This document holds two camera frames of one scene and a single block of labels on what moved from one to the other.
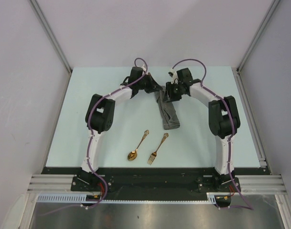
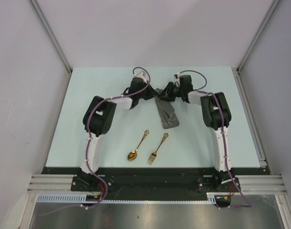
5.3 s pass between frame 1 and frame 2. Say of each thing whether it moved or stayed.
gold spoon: stayed
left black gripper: moved
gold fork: stayed
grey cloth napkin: stayed
